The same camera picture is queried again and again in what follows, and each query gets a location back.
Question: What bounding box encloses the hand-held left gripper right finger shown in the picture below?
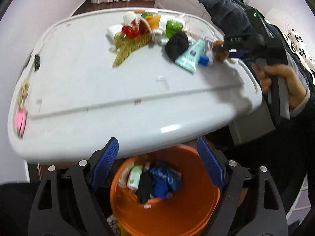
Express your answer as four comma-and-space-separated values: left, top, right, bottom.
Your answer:
197, 137, 288, 236

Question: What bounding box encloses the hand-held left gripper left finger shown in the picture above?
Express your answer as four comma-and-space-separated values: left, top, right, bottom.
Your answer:
28, 137, 120, 236

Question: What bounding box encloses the white charger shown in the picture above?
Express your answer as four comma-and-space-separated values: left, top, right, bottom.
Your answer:
151, 28, 165, 45

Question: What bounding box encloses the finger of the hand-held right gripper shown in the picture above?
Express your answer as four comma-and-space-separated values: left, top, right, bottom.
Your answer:
229, 50, 249, 60
223, 35, 261, 51

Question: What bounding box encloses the white bottle cap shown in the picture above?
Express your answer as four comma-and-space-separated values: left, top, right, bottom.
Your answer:
123, 12, 137, 24

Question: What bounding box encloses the doll sticker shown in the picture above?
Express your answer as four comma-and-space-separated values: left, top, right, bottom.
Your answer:
13, 77, 31, 138

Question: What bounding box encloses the green white bottle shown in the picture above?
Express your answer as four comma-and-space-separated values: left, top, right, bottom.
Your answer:
127, 165, 144, 190

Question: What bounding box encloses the blue plastic packet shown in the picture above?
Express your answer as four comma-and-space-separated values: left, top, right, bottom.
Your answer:
149, 162, 183, 199

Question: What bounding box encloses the white packet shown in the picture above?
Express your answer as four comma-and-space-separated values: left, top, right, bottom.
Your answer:
118, 162, 134, 188

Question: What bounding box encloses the black sock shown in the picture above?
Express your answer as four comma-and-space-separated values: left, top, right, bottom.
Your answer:
164, 31, 190, 61
136, 172, 155, 204

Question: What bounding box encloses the white box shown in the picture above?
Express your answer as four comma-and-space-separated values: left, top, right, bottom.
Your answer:
106, 24, 123, 42

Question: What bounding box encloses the teal tube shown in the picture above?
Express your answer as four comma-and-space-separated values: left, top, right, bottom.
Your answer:
175, 39, 206, 74

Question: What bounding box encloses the green cloth roll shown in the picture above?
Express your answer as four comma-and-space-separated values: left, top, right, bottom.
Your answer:
166, 19, 184, 37

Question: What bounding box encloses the orange packet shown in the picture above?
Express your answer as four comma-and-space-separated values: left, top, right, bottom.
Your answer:
146, 15, 161, 29

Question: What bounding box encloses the person's right forearm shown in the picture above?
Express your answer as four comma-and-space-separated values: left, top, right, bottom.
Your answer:
288, 88, 315, 168

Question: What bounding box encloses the red pompom ornament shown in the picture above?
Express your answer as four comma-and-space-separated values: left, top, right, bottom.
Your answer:
121, 18, 152, 38

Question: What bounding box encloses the white black printed blanket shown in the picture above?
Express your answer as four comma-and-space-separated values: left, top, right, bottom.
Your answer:
281, 17, 315, 79

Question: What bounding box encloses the brown furry toy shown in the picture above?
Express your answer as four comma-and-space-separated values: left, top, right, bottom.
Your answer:
212, 41, 230, 62

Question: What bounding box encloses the person's right hand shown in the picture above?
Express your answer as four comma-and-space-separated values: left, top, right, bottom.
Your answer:
253, 64, 309, 109

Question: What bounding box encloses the orange plastic bucket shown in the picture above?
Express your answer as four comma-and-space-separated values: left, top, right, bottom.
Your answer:
110, 144, 221, 236

